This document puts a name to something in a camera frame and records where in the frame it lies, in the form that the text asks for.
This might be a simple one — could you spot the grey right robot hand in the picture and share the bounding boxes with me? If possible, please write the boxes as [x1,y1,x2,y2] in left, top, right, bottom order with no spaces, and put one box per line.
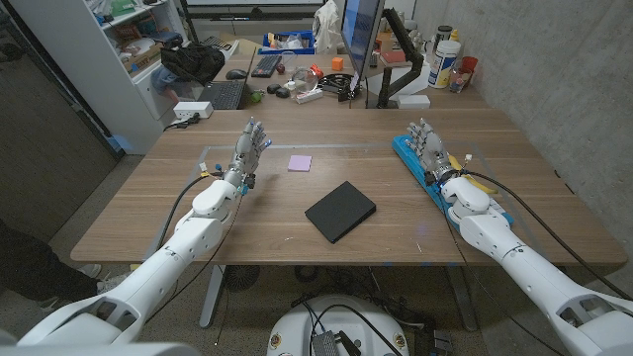
[406,118,459,185]

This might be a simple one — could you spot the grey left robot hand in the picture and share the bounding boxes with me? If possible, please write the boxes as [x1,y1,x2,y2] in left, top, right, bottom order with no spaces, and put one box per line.
[223,117,273,189]

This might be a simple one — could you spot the blue toy piano keyboard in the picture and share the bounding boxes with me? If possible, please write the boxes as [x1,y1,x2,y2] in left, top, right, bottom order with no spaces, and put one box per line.
[392,134,515,233]

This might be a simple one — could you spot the purple sticky note pad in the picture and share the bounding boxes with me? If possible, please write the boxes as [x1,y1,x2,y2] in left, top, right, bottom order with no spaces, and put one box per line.
[288,154,314,173]

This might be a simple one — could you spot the yellow toy banana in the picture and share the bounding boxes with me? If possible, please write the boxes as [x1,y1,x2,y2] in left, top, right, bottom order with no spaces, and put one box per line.
[447,154,498,195]

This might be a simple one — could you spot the black photo album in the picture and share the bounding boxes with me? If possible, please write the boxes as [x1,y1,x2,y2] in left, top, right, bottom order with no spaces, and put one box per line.
[304,180,377,244]

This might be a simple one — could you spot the white box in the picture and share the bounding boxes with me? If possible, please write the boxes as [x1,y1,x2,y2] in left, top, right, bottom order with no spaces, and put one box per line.
[397,94,431,110]

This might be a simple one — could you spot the black laptop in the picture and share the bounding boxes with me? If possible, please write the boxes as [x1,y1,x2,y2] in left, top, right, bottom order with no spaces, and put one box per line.
[197,46,258,111]

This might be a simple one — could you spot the white power strip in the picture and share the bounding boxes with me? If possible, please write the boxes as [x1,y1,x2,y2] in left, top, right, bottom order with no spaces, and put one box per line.
[172,101,215,121]

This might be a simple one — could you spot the white wipes canister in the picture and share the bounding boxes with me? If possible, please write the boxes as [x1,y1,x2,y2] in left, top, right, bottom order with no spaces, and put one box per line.
[427,40,462,90]

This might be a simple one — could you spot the black computer keyboard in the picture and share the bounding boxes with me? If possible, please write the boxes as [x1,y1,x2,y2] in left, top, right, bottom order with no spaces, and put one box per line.
[250,53,283,79]

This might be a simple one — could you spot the clear glass bowl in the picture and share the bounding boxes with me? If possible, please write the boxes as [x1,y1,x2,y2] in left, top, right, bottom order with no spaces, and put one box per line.
[290,67,319,94]

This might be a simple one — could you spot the red cup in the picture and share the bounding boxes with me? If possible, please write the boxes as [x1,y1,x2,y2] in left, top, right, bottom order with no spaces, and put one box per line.
[459,55,480,80]

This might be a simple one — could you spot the black backpack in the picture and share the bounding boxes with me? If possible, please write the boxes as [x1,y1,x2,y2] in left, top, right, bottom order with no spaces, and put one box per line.
[160,43,226,86]

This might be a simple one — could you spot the blue plastic bin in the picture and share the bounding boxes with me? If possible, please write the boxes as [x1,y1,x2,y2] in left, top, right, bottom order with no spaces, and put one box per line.
[257,30,317,55]

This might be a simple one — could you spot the black round fan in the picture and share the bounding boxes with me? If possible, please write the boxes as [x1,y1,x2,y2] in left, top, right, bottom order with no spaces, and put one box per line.
[223,265,261,292]

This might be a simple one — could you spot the computer monitor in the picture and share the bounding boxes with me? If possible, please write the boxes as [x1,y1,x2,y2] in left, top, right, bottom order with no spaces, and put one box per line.
[339,0,386,83]

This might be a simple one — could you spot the white plastic bag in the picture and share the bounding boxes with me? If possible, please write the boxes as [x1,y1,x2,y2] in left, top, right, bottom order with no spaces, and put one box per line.
[313,0,343,54]

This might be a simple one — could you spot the grey table leg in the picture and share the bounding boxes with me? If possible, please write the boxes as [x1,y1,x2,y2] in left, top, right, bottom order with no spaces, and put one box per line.
[444,266,479,331]
[199,265,226,329]

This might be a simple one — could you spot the white shelf unit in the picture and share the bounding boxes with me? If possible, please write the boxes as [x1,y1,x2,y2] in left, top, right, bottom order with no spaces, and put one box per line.
[9,0,189,154]

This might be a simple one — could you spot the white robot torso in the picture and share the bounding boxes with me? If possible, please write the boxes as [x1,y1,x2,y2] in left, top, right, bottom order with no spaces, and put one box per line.
[266,295,410,356]

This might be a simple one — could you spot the person leg black trousers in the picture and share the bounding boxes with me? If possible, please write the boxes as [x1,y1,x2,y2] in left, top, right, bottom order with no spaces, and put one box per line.
[0,217,100,304]

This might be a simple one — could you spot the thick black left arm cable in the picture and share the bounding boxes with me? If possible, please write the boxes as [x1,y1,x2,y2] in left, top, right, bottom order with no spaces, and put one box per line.
[155,170,224,249]

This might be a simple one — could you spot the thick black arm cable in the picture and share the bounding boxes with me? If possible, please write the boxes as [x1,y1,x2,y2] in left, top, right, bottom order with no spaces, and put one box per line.
[155,170,224,249]
[462,169,633,302]

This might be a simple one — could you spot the black round wire rack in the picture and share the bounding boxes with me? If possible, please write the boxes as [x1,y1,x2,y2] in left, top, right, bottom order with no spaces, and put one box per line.
[318,72,362,103]

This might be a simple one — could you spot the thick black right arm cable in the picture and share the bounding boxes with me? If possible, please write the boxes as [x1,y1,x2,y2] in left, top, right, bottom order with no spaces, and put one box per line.
[462,169,633,302]

